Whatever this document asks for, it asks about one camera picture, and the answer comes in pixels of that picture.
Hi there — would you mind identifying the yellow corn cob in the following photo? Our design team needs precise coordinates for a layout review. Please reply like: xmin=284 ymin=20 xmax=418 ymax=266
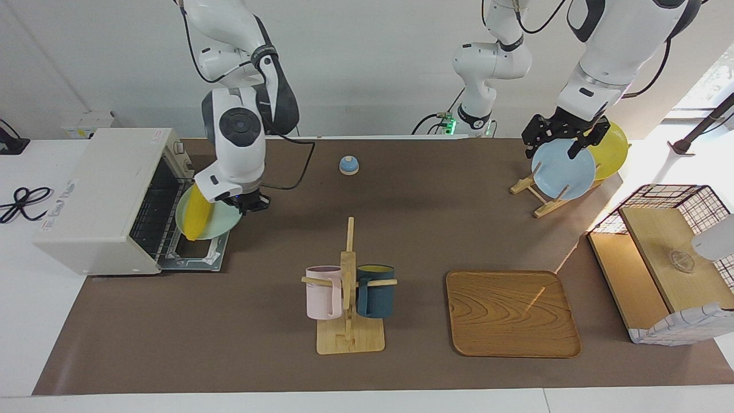
xmin=182 ymin=184 xmax=214 ymax=241

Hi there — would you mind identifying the pink mug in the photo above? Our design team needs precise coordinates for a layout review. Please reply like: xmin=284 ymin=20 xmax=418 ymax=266
xmin=305 ymin=266 xmax=345 ymax=321

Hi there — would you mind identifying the white socket box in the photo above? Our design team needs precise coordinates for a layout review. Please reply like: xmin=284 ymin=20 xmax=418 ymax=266
xmin=60 ymin=112 xmax=115 ymax=140

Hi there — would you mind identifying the white toaster oven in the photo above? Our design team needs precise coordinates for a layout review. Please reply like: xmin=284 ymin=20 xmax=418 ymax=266
xmin=32 ymin=127 xmax=230 ymax=277

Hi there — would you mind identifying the wooden mug rack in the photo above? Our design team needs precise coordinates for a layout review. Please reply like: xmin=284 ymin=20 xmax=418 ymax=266
xmin=302 ymin=217 xmax=398 ymax=355

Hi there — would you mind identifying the black looped cable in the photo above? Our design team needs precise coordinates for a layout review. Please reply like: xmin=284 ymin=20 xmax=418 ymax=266
xmin=0 ymin=186 xmax=53 ymax=224

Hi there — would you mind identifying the light blue plate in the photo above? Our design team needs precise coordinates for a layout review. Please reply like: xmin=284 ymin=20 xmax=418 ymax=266
xmin=531 ymin=141 xmax=597 ymax=201

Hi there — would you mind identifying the black stand pole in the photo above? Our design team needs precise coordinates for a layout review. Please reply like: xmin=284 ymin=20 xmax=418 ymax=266
xmin=668 ymin=92 xmax=734 ymax=155

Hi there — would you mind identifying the yellow plate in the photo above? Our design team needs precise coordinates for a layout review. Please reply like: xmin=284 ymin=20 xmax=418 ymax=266
xmin=588 ymin=120 xmax=629 ymax=181

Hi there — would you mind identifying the wooden plate rack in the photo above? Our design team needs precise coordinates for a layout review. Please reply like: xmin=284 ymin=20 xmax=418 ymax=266
xmin=510 ymin=162 xmax=603 ymax=219

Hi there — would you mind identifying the toaster oven glass door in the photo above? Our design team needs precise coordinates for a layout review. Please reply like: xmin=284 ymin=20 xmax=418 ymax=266
xmin=158 ymin=232 xmax=230 ymax=271

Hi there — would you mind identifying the metal oven wire rack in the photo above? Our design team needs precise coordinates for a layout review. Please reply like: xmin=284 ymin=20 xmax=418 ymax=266
xmin=129 ymin=155 xmax=196 ymax=262

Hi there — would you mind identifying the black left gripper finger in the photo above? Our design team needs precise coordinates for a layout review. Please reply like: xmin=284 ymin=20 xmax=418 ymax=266
xmin=520 ymin=114 xmax=559 ymax=160
xmin=566 ymin=119 xmax=611 ymax=161

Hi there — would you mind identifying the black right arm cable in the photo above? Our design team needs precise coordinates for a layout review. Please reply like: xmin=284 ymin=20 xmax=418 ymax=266
xmin=261 ymin=132 xmax=316 ymax=190

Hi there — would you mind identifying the wooden serving tray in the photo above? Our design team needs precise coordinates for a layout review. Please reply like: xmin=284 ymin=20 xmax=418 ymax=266
xmin=446 ymin=270 xmax=581 ymax=359

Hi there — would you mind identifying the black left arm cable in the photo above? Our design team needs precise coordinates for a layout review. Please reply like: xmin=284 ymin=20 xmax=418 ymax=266
xmin=622 ymin=37 xmax=673 ymax=99

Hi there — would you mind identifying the mint green plate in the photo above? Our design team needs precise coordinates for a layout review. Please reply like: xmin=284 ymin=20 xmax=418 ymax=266
xmin=175 ymin=185 xmax=241 ymax=240

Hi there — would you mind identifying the dark blue mug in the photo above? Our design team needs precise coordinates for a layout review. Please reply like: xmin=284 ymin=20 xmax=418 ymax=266
xmin=356 ymin=264 xmax=396 ymax=319

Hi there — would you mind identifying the checkered white cloth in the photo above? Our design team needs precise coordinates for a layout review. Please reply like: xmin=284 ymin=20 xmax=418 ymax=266
xmin=629 ymin=302 xmax=734 ymax=346

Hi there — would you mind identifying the black base cable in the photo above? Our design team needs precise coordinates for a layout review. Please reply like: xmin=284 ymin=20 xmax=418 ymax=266
xmin=411 ymin=86 xmax=466 ymax=136

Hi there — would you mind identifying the small clear glass piece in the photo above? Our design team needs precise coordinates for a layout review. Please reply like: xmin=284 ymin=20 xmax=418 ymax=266
xmin=668 ymin=250 xmax=696 ymax=273

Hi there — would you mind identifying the black clamp mount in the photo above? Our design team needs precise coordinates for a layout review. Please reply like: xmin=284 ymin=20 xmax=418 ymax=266
xmin=0 ymin=119 xmax=30 ymax=155

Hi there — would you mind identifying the wooden shelf with wire frame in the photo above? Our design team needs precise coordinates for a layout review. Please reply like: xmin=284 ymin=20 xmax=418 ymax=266
xmin=587 ymin=184 xmax=734 ymax=345

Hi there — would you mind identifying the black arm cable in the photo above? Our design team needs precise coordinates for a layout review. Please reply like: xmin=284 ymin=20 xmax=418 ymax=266
xmin=261 ymin=132 xmax=316 ymax=190
xmin=622 ymin=37 xmax=673 ymax=99

